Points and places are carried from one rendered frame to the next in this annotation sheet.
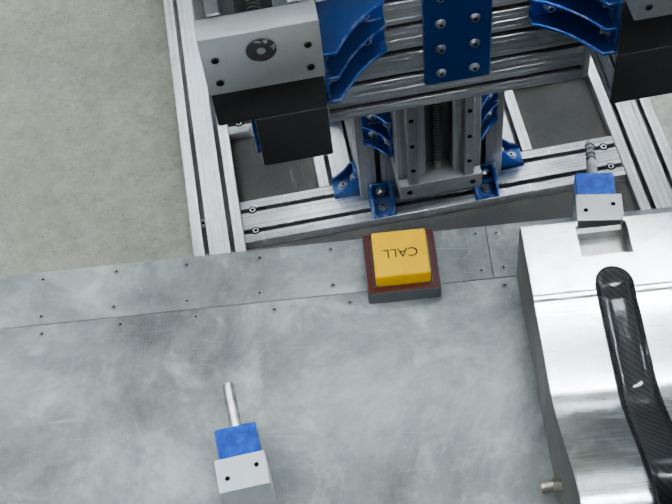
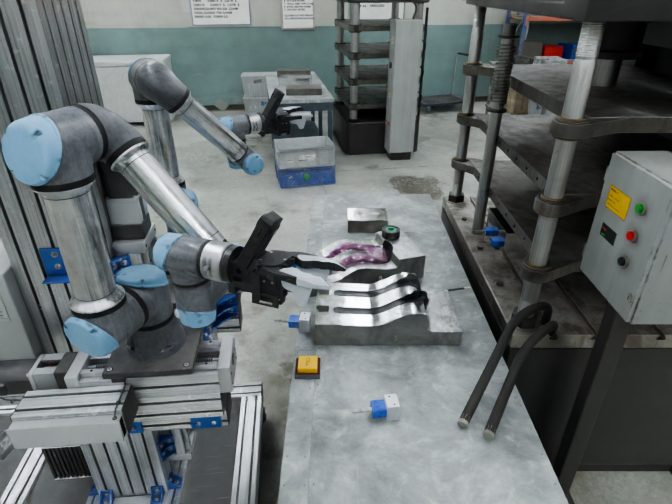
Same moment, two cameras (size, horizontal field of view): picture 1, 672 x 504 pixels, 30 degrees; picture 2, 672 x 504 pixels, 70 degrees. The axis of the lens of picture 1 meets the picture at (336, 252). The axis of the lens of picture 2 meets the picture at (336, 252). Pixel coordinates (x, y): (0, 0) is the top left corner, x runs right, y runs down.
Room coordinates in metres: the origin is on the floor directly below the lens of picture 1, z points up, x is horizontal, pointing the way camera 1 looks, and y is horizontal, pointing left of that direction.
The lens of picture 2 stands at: (0.74, 1.10, 1.89)
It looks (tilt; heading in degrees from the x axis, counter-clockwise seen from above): 29 degrees down; 268
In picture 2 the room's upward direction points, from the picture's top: straight up
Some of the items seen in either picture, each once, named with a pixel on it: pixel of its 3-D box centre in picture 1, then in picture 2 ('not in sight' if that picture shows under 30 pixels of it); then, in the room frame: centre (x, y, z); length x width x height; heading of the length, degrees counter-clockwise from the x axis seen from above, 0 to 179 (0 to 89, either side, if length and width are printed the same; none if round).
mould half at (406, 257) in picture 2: not in sight; (358, 260); (0.57, -0.67, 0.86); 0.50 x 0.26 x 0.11; 15
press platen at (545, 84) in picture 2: not in sight; (595, 107); (-0.41, -0.86, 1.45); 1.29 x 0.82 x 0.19; 88
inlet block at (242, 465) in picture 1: (238, 440); (375, 408); (0.58, 0.12, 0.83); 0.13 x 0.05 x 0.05; 5
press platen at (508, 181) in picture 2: not in sight; (567, 216); (-0.41, -0.85, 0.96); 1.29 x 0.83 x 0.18; 88
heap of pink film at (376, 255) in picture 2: not in sight; (358, 252); (0.57, -0.67, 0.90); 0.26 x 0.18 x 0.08; 15
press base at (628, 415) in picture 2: not in sight; (537, 319); (-0.40, -0.87, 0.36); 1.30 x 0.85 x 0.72; 88
